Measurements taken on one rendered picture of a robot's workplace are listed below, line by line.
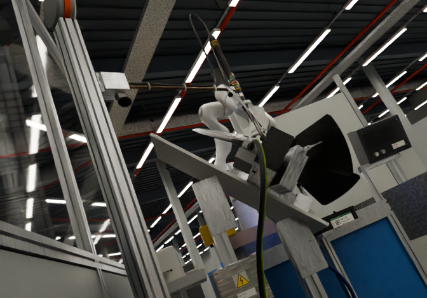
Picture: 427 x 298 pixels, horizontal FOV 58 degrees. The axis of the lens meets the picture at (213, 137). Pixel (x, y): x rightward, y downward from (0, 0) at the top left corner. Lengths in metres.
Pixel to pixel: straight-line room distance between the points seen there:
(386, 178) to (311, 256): 2.50
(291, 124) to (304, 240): 2.43
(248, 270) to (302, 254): 0.22
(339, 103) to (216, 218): 2.78
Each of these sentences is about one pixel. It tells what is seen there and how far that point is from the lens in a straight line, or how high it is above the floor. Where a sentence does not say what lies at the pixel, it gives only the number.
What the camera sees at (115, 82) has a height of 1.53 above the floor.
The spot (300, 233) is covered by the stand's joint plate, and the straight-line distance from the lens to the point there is 1.41.
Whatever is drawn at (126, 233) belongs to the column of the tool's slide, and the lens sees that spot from 1.12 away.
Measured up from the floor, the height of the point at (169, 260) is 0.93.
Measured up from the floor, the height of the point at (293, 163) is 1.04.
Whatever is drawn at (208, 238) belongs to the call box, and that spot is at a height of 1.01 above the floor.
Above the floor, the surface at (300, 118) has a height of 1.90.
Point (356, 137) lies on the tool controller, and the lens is 2.16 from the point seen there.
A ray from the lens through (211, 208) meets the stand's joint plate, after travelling 1.38.
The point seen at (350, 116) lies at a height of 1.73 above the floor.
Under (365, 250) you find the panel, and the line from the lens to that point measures 2.06.
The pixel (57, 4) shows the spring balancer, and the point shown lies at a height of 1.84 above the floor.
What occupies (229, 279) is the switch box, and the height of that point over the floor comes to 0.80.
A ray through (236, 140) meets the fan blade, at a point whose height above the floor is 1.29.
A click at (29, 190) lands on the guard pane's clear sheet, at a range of 0.89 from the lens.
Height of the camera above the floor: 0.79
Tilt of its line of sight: 20 degrees up
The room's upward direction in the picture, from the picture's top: 24 degrees counter-clockwise
